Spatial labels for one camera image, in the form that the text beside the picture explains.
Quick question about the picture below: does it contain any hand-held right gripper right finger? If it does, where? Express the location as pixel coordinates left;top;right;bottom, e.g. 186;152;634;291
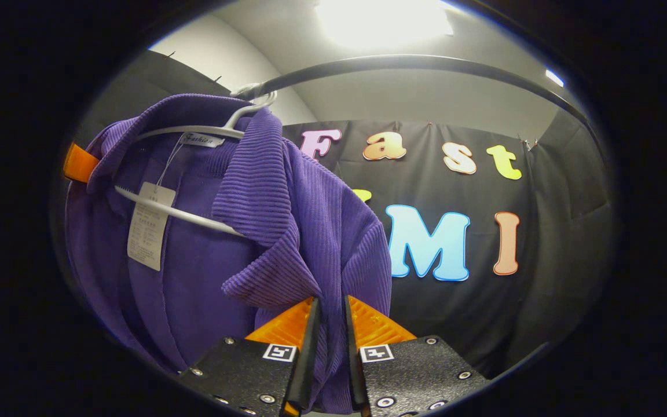
343;295;490;417

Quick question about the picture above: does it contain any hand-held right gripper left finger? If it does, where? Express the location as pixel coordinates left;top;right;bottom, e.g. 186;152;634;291
178;297;321;417

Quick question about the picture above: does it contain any purple corduroy shirt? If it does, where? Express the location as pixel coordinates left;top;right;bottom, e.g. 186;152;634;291
64;94;393;415

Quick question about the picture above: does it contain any white clothes hanger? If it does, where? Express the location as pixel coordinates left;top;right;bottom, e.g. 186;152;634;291
115;90;279;238

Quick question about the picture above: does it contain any white paper garment tag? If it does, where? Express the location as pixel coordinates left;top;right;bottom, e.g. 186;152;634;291
127;182;177;272

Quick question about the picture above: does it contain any black backdrop cloth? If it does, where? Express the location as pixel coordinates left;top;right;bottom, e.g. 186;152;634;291
73;49;615;380

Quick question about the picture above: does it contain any black garment rack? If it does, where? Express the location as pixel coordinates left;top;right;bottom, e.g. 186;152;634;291
230;54;606;163

